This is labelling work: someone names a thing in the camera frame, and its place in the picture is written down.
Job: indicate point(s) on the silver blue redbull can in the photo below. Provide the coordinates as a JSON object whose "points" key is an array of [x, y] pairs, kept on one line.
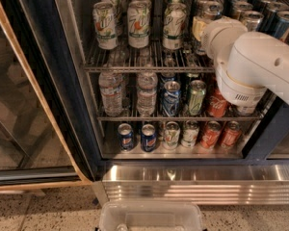
{"points": [[211, 10]]}

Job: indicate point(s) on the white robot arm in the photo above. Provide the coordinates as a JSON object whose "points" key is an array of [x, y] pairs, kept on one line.
{"points": [[246, 63]]}

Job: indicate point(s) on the front right 7up can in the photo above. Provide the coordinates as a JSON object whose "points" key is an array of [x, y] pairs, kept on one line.
{"points": [[174, 24]]}

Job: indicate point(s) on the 7up can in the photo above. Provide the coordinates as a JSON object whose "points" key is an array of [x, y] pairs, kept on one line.
{"points": [[171, 135], [138, 23], [174, 24], [190, 132], [105, 25]]}

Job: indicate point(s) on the front silver redbull can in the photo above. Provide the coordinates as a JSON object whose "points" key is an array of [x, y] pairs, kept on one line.
{"points": [[252, 20]]}

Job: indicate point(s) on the front middle 7up can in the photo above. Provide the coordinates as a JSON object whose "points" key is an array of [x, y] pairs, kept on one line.
{"points": [[138, 23]]}

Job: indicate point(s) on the green can middle shelf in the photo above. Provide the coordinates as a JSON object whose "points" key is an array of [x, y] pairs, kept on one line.
{"points": [[196, 94]]}

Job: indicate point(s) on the blue pepsi can middle shelf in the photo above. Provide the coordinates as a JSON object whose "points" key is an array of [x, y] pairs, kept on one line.
{"points": [[171, 98]]}

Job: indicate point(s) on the blue redbull can far right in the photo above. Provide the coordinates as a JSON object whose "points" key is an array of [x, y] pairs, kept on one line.
{"points": [[280, 26]]}

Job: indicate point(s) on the red coke can middle shelf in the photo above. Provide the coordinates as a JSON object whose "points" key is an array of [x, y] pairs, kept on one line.
{"points": [[217, 105]]}

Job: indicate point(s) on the front left 7up can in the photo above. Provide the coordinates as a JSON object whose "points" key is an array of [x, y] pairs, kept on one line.
{"points": [[105, 25]]}

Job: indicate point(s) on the white can middle shelf right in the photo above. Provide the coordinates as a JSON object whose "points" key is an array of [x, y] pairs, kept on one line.
{"points": [[244, 111]]}

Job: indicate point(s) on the right 7up can bottom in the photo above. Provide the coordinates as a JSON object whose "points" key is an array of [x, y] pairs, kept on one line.
{"points": [[190, 132]]}

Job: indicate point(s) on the right coke can bottom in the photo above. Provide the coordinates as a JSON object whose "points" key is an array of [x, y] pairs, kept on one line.
{"points": [[230, 135]]}

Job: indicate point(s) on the coke can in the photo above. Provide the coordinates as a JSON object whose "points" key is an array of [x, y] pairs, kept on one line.
{"points": [[210, 134], [230, 135]]}

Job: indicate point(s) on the left coke can bottom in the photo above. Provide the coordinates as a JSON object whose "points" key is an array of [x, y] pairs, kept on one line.
{"points": [[210, 134]]}

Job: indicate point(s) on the left 7up can bottom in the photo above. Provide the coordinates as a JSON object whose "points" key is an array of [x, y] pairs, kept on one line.
{"points": [[171, 135]]}

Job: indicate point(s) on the right pepsi can bottom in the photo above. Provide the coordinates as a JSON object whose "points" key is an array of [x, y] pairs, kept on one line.
{"points": [[148, 138]]}

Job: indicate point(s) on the pepsi can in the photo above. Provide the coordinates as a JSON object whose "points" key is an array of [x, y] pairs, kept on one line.
{"points": [[148, 138], [126, 137]]}

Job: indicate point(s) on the left pepsi can bottom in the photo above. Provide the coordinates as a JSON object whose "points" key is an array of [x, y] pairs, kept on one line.
{"points": [[126, 137]]}

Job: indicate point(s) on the glass fridge door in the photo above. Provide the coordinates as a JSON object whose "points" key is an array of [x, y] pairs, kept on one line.
{"points": [[46, 136]]}

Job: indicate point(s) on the right water bottle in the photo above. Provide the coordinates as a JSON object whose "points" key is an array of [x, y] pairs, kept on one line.
{"points": [[146, 87]]}

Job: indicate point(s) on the water bottle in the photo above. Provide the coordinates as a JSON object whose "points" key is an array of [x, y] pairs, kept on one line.
{"points": [[146, 87], [111, 92]]}

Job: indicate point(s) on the left water bottle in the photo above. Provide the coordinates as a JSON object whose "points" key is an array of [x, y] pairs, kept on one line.
{"points": [[111, 92]]}

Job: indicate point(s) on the clear plastic bin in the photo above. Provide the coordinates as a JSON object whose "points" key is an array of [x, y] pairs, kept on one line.
{"points": [[149, 215]]}

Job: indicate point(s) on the top wire shelf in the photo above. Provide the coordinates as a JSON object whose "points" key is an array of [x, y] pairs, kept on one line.
{"points": [[125, 59]]}

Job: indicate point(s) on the wire shelf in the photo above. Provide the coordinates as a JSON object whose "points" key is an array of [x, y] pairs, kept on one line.
{"points": [[125, 59], [133, 115]]}

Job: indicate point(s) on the middle wire shelf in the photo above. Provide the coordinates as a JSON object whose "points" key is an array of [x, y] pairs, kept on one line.
{"points": [[133, 115]]}

